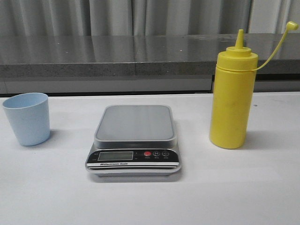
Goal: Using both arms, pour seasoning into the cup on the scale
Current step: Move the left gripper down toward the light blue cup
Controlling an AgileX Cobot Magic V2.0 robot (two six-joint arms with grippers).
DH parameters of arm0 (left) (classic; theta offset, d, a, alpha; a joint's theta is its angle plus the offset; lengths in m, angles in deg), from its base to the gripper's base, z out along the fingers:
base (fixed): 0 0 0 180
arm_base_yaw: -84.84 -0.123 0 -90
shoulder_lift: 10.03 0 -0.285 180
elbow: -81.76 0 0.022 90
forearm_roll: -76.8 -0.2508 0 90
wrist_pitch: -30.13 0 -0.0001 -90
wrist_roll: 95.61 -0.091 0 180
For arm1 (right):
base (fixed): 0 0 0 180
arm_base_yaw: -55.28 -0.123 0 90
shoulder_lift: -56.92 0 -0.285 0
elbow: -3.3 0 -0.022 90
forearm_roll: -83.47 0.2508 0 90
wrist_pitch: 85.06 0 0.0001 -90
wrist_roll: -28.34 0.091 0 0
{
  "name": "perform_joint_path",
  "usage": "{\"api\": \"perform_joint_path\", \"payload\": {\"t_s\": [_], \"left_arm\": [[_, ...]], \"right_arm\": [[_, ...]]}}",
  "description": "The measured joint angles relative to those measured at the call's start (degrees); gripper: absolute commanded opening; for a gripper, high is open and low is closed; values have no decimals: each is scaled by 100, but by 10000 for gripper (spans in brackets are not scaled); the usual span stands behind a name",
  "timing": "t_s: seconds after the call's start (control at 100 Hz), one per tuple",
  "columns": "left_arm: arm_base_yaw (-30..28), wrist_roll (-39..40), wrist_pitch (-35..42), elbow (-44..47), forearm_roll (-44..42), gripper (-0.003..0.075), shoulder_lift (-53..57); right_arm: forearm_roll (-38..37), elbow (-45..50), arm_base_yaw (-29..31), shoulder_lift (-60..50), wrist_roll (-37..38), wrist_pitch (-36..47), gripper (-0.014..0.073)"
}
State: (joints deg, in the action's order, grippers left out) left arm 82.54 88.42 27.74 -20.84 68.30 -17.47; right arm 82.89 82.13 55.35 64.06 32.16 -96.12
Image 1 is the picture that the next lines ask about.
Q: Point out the yellow squeeze bottle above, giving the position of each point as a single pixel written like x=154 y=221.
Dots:
x=234 y=82

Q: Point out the grey stone counter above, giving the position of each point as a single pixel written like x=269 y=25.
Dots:
x=110 y=65

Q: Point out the silver electronic kitchen scale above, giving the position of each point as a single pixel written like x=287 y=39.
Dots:
x=135 y=141

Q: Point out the grey curtain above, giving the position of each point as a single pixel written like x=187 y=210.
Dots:
x=144 y=17

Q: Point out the light blue plastic cup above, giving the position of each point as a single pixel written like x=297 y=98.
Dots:
x=28 y=116

